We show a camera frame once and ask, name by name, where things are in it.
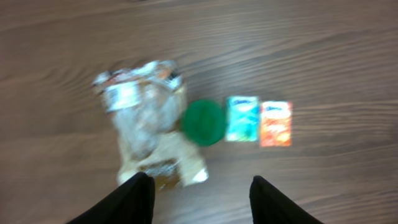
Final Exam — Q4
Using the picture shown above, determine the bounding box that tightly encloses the orange Kleenex tissue pack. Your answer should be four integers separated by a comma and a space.
259, 101, 292, 147

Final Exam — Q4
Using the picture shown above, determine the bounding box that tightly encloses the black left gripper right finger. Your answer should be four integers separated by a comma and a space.
249, 175, 322, 224

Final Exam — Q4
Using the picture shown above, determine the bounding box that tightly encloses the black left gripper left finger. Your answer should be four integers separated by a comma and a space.
68, 172, 155, 224

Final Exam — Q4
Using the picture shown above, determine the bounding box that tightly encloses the clear snack bag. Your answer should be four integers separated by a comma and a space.
92, 60, 209, 190

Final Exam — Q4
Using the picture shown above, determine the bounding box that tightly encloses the green lid jar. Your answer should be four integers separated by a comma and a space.
181, 99, 226, 147

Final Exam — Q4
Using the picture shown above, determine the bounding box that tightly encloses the teal Kleenex tissue pack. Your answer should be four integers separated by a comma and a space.
225, 96, 259, 142

